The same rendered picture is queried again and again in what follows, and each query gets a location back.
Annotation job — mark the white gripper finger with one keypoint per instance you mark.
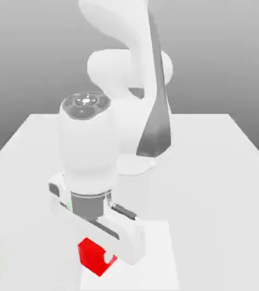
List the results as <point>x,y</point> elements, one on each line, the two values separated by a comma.
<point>108,255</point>

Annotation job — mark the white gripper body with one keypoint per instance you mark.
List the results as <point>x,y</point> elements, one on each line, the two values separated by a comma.
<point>125,241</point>

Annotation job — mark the small red cube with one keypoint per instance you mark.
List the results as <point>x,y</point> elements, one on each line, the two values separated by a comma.
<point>90,257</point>

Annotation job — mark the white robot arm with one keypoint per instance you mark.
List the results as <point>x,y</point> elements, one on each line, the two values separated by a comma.
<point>88,145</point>

